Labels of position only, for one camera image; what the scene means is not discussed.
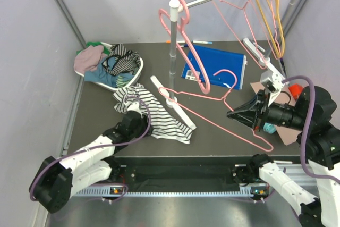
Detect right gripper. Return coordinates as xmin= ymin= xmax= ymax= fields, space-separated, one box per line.
xmin=226 ymin=86 xmax=309 ymax=130

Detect black white striped tank top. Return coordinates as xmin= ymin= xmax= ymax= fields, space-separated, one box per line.
xmin=113 ymin=83 xmax=193 ymax=145

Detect thin pink wire hanger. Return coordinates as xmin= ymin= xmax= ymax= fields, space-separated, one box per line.
xmin=158 ymin=69 xmax=274 ymax=152
xmin=266 ymin=0 xmax=285 ymax=60
xmin=212 ymin=0 xmax=267 ymax=69

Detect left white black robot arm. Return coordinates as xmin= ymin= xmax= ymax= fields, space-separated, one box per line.
xmin=29 ymin=111 xmax=151 ymax=213

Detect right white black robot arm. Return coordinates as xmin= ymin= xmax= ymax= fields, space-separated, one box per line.
xmin=227 ymin=86 xmax=339 ymax=226

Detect thick pink plastic hanger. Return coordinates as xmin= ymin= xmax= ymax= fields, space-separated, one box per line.
xmin=158 ymin=0 xmax=210 ymax=95

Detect yellow plastic hanger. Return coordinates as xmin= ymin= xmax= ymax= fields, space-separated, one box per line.
xmin=255 ymin=0 xmax=285 ymax=60

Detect teal headphones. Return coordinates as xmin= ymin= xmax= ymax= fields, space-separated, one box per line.
xmin=263 ymin=123 xmax=277 ymax=134

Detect white laundry basket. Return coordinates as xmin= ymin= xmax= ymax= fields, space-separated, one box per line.
xmin=74 ymin=42 xmax=143 ymax=91

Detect brown cardboard sheet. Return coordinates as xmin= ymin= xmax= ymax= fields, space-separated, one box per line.
xmin=250 ymin=82 xmax=300 ymax=146

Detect blue folder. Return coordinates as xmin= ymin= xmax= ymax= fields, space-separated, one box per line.
xmin=194 ymin=46 xmax=247 ymax=90

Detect red small box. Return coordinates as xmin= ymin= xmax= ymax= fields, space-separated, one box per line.
xmin=288 ymin=83 xmax=303 ymax=101

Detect white garment rack stand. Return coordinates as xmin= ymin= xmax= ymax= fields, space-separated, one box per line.
xmin=163 ymin=0 xmax=273 ymax=130

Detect blue garment in basket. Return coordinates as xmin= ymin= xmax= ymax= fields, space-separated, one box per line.
xmin=84 ymin=61 xmax=134 ymax=88

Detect dark striped garment in basket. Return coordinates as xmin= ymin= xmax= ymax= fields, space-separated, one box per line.
xmin=101 ymin=44 xmax=141 ymax=76

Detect pink garment in basket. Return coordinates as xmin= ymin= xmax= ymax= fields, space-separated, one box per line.
xmin=74 ymin=45 xmax=106 ymax=74

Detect green garment in basket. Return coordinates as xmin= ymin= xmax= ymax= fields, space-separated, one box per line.
xmin=76 ymin=41 xmax=110 ymax=55

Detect white marker pen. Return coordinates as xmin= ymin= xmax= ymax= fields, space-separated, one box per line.
xmin=165 ymin=40 xmax=213 ymax=45

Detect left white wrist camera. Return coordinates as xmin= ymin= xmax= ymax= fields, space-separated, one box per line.
xmin=126 ymin=102 xmax=142 ymax=115

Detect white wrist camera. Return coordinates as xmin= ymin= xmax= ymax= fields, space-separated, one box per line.
xmin=126 ymin=102 xmax=142 ymax=115
xmin=260 ymin=70 xmax=284 ymax=106

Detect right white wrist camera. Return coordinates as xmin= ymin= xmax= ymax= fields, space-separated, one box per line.
xmin=260 ymin=70 xmax=284 ymax=106

